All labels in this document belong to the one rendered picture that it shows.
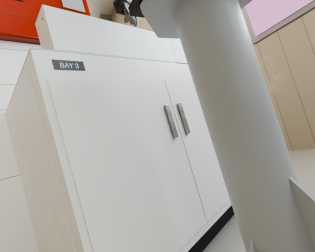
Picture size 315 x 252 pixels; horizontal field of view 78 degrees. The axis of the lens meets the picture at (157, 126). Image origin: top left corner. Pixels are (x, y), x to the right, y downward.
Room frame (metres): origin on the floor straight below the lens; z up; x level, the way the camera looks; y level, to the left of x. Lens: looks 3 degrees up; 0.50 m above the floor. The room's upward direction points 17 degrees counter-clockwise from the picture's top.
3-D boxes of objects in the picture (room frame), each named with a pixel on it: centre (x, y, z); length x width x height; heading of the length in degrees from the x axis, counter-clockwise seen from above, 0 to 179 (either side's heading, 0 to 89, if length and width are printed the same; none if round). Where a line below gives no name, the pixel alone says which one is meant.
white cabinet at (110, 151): (1.04, 0.13, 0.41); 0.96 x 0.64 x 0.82; 135
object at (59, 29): (0.75, 0.05, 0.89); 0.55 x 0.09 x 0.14; 135
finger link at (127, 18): (0.85, -0.01, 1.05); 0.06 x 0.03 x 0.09; 45
